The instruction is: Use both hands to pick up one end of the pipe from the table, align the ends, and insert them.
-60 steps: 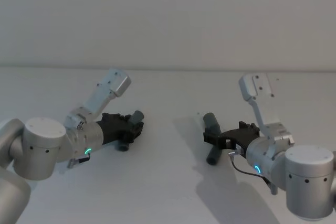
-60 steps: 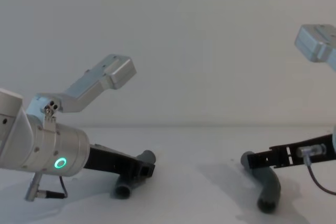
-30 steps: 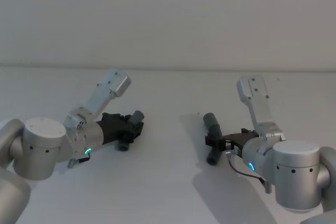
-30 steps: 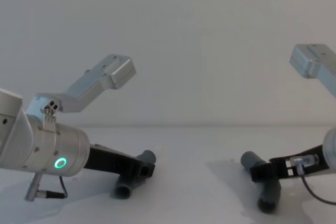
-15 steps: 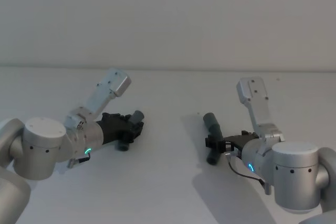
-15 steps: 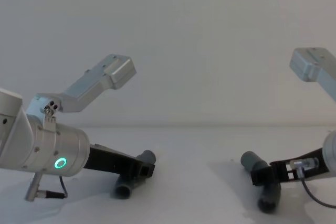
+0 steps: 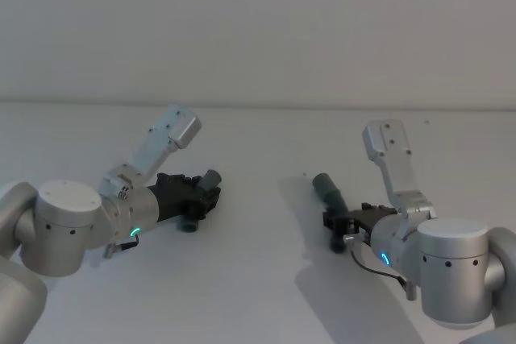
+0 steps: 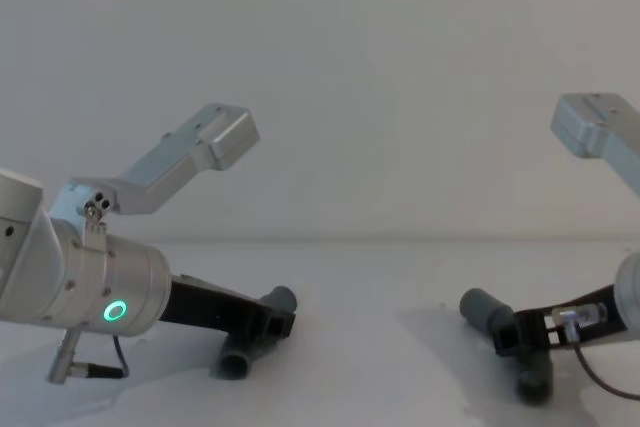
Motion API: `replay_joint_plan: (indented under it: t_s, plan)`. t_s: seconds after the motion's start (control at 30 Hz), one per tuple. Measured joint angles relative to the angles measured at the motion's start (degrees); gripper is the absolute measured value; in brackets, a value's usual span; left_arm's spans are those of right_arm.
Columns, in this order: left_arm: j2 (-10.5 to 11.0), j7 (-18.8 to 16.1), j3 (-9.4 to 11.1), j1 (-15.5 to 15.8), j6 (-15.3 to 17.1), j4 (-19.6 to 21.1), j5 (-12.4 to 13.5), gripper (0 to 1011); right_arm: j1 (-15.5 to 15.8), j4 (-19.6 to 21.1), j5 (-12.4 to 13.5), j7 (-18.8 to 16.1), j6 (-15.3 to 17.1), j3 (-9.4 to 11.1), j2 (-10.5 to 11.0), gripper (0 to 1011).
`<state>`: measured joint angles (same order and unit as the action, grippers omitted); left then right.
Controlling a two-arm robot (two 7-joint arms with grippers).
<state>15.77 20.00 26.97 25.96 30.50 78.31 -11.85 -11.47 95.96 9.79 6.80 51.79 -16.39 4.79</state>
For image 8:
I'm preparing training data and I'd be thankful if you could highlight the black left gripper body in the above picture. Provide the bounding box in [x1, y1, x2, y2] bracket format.
[158, 273, 298, 347]

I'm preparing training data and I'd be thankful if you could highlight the white table cloth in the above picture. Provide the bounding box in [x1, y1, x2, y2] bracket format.
[0, 240, 640, 427]

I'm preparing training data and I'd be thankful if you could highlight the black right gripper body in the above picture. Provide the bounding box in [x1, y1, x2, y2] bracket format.
[491, 284, 629, 358]

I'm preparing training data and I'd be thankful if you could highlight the wrist dark cable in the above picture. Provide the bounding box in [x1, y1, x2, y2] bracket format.
[46, 328, 130, 385]
[551, 302, 640, 399]

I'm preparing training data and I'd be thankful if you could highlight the white curtain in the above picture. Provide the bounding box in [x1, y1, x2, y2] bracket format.
[0, 0, 640, 248]

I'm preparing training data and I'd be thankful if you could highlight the right wrist dark cable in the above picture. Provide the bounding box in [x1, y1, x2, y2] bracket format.
[551, 302, 640, 399]

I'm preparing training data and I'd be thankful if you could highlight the left wrist dark cable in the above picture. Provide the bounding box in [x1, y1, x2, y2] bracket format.
[46, 328, 130, 385]

